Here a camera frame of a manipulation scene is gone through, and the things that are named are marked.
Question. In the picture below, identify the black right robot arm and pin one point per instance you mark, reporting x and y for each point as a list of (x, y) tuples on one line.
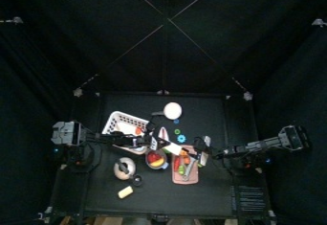
[(273, 142)]

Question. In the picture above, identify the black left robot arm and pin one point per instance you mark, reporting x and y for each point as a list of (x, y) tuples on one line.
[(69, 133)]

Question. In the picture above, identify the white plastic basket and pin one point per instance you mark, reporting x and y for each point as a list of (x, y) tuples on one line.
[(121, 123)]

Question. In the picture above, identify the silver tongs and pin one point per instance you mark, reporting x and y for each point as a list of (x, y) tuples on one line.
[(189, 168)]

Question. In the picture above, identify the orange toy food piece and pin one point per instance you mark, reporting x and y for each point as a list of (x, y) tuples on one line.
[(138, 130)]

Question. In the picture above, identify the orange toy carrot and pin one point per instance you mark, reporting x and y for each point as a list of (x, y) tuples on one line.
[(185, 154)]

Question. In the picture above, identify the white red oval toy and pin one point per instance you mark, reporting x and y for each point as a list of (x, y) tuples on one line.
[(163, 133)]

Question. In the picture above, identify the large blue gear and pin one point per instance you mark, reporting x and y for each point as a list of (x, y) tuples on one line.
[(182, 138)]

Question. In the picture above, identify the green toy vegetable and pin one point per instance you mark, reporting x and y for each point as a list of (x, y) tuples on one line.
[(182, 169)]

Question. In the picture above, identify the red toy pepper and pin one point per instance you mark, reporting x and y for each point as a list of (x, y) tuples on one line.
[(177, 163)]

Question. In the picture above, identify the red toy tomato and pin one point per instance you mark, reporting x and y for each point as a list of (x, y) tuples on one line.
[(153, 156)]

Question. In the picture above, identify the grey bowl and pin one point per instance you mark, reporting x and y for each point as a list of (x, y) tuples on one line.
[(155, 160)]

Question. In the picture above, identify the pink cutting board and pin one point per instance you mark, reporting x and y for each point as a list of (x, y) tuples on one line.
[(191, 177)]

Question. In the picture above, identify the yellow toy banana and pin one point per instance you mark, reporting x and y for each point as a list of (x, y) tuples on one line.
[(158, 163)]

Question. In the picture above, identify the small blue gear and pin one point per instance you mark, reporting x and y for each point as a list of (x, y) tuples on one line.
[(177, 121)]

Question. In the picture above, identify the small black cup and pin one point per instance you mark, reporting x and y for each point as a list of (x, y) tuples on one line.
[(137, 180)]

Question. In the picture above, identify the yellow toy cheese block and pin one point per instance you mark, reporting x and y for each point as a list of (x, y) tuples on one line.
[(125, 191)]

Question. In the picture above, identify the white text label sticker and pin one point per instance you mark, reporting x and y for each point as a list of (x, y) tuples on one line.
[(252, 199)]

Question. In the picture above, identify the grey frame clamp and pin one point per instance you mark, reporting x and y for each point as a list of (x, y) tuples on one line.
[(248, 95), (163, 92), (78, 92), (318, 22), (14, 20)]

